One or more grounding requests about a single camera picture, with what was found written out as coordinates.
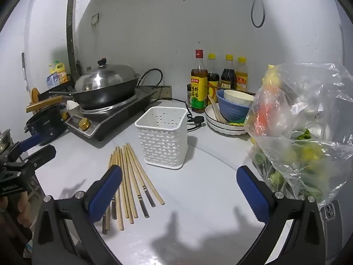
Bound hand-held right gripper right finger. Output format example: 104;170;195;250
237;166;325;265

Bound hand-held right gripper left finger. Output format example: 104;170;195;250
32;165;123;265

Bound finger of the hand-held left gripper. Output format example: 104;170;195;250
19;134;42;152
23;145;57;169

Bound pile of wooden chopsticks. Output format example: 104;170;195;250
102;143;165;235

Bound white perforated utensil basket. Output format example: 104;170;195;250
135;106;189;170

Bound person's left forearm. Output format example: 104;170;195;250
0;212;34;257

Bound person's left hand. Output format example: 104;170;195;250
0;192;32;228

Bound black electric cooking pot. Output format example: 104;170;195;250
25;105;69;146

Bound metal colander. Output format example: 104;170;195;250
0;129;13;155

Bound wooden cutting board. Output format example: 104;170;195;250
31;88;41;111

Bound blue and white carton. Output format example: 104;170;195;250
46;72;60;87

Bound silver induction cooker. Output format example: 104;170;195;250
65;88;153;141

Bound yellow detergent bottle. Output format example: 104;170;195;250
54;63;67;84

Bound orange bottle with yellow cap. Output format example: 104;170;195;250
255;65;279;137

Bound grey smartphone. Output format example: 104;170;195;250
317;200;345;254

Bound blue ribbed bowl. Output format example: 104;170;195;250
216;89;254;123

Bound clear plastic bag of vegetables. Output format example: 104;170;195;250
244;63;353;207

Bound beige ceramic spoon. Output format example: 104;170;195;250
207;95;221;122

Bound white bowl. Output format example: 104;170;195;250
224;90;254;108

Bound steel wok lid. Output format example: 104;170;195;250
74;58;137;92

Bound brown chopsticks pair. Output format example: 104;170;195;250
218;88;256;95

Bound dark vertical pipe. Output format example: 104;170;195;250
66;0;80;85

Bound yellow cap sauce bottle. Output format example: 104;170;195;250
236;57;248;91
207;54;220;106
221;55;237;90

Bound red cap cooking wine bottle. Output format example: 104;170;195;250
191;50;208;114

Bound black wall shelf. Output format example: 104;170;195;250
37;73;73;100

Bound black power cable with plug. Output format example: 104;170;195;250
138;68;206;131

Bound black wok with wooden handle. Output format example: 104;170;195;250
26;72;141;113

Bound black wall cable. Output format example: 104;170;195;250
250;0;266;28

